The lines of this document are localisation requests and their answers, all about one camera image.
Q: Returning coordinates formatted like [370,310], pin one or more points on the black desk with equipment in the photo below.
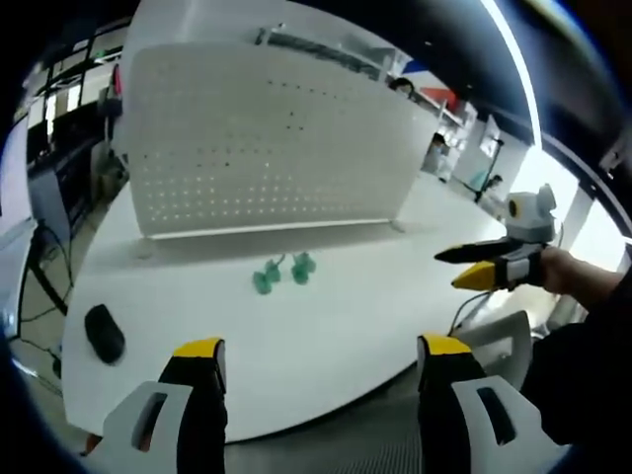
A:
[64,163]

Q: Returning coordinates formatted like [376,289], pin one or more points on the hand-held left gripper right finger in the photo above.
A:
[447,390]

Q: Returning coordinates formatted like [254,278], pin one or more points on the person's right hand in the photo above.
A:
[568,270]

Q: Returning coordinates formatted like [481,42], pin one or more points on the white chair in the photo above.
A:
[501,343]

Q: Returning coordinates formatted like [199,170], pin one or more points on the white perforated mounting plate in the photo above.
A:
[269,143]

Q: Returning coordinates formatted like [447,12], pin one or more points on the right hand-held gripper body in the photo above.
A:
[530,219]

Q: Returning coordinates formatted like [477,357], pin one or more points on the black computer mouse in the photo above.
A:
[104,333]

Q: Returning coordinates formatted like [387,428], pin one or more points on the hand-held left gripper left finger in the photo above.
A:
[195,395]

